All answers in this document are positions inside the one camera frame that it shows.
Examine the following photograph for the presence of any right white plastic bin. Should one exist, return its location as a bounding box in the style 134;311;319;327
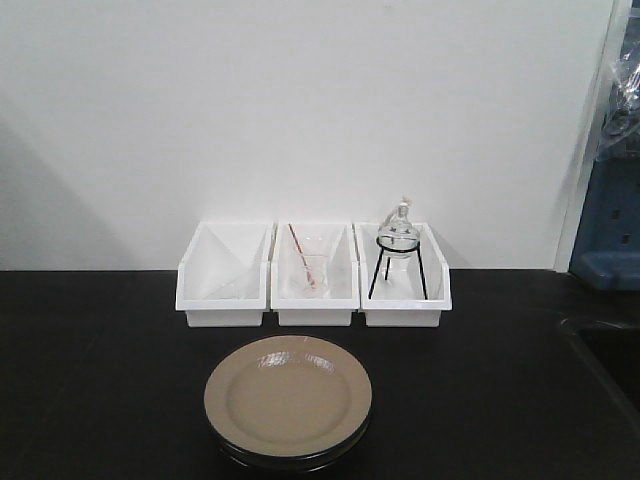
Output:
354;223;452;327

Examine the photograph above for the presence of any middle white plastic bin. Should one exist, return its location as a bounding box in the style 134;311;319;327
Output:
270;222;360;327

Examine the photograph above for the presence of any glass beaker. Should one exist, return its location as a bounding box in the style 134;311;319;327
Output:
294;235;330;298

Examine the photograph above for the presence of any glass alcohol lamp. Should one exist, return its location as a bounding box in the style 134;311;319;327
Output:
378;198;420;259

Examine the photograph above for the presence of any black lab sink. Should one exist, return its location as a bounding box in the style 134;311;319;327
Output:
558;317;639;438

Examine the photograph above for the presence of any beige round plate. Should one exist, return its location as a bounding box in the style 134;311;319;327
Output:
214;422;369;473
204;335;373;452

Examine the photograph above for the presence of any blue pegboard drying rack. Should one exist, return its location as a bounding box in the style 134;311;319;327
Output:
568;0;640;292

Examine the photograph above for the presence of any plastic bag of pegs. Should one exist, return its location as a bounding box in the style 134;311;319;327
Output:
599;41;639;152

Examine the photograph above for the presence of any black wire tripod stand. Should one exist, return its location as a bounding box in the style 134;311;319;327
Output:
367;234;428;300

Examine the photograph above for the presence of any white plastic bin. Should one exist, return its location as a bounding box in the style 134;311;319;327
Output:
270;222;360;327
354;223;452;327
175;221;273;328

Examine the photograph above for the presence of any red glass stirring rod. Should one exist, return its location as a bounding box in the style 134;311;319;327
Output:
287;223;317;289

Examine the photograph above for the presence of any left white plastic bin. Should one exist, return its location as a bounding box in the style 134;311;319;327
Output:
175;221;273;328

